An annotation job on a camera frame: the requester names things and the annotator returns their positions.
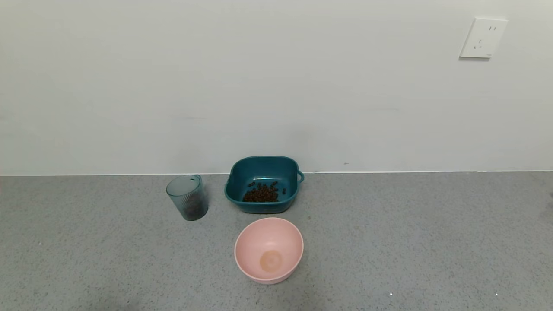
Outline brown pellets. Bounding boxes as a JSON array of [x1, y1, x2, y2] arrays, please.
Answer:
[[242, 181, 287, 203], [183, 194, 204, 219]]

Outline transparent teal ribbed cup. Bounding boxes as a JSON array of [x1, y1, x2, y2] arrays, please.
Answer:
[[166, 174, 209, 222]]

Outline pink round bowl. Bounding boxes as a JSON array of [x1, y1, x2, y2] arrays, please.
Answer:
[[234, 217, 304, 285]]

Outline teal square plastic basin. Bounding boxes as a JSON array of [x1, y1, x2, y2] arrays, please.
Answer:
[[224, 156, 305, 214]]

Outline white wall socket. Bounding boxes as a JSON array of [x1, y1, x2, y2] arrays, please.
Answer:
[[459, 17, 509, 59]]

